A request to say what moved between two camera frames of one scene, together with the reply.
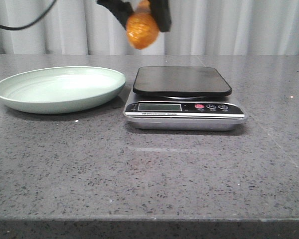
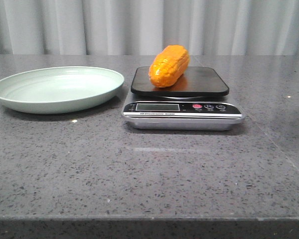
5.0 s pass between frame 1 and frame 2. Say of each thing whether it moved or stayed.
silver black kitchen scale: stayed
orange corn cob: moved
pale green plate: stayed
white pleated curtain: stayed
